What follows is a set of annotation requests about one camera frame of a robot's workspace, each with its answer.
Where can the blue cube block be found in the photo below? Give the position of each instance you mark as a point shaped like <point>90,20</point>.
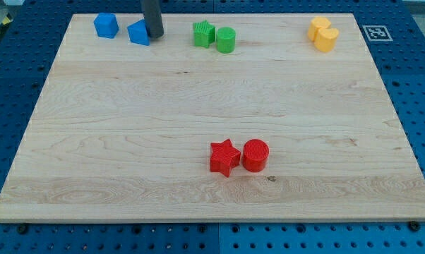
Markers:
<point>106,25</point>

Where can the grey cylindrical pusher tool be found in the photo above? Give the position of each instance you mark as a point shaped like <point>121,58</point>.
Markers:
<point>153,18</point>

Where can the wooden board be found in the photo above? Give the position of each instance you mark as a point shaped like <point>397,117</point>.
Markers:
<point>121,132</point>

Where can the white fiducial marker tag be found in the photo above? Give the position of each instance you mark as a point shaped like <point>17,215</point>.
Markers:
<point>377,33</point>

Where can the yellow heart block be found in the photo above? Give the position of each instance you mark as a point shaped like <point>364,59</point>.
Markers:
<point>316,24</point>

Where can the red star block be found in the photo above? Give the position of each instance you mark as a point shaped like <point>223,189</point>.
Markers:
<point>224,157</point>

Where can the blue triangle block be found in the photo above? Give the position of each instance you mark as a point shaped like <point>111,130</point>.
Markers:
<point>137,33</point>

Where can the green star block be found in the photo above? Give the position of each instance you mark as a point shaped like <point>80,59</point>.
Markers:
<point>203,34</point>

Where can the yellow pacman block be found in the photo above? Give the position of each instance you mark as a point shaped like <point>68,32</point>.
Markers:
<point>326,39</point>

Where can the red circle block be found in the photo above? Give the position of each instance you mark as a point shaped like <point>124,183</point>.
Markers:
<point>255,155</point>

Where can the green circle block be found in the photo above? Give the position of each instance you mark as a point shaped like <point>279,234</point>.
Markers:
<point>225,40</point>

